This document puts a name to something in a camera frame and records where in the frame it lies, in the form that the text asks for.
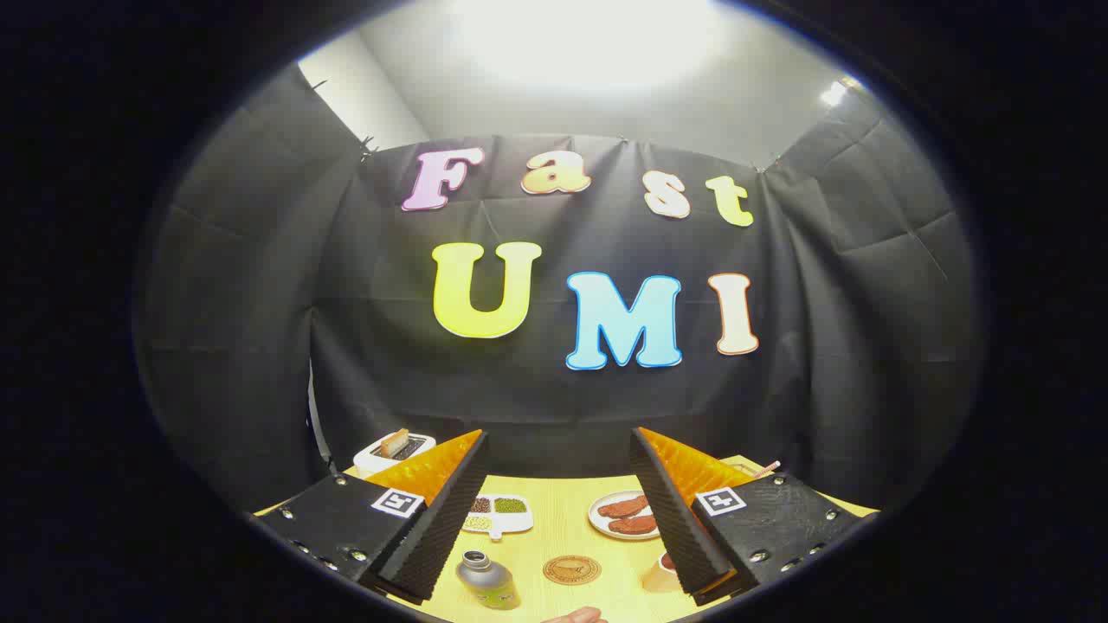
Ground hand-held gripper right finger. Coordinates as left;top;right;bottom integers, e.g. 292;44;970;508
629;427;879;607

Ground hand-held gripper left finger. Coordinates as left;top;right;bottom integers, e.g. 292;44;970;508
255;430;490;605

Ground white cup with wooden handle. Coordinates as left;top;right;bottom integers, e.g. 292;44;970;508
642;552;685;594

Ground silver bottle with green label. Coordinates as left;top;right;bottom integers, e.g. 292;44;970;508
456;550;522;611

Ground round cork coaster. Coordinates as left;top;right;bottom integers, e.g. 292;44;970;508
543;555;602;587

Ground white divided dish with beans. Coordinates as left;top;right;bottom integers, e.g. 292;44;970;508
461;493;534;542

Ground white oval plate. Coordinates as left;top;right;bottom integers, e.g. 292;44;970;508
588;491;663;542

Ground white toaster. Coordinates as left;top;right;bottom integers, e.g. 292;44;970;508
353;431;437;477

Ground wooden table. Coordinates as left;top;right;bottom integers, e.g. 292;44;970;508
253;456;877;623

